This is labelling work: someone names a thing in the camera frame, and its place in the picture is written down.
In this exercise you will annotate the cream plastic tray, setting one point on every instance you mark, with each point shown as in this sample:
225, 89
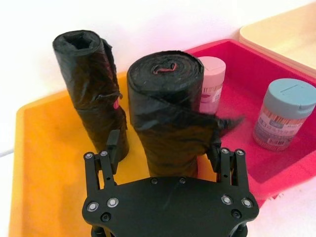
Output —
284, 34

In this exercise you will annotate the grey-blue-lidded toothpick jar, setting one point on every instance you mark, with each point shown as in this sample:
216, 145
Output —
284, 113

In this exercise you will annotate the pink-lidded toothpick jar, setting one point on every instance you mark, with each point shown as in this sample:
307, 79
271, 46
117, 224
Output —
212, 81

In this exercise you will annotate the orange plastic tray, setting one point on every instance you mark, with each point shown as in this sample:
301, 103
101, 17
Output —
49, 148

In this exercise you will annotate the black bag roll, hollow core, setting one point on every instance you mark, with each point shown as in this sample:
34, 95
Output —
86, 74

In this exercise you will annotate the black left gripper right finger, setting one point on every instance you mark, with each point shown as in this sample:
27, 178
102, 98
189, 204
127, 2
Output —
225, 165

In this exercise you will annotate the black bag roll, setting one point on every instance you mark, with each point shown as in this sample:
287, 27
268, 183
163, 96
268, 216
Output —
86, 74
168, 103

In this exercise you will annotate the pink plastic tray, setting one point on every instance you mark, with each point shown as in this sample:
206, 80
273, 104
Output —
247, 81

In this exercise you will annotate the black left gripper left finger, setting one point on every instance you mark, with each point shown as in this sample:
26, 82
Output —
105, 168

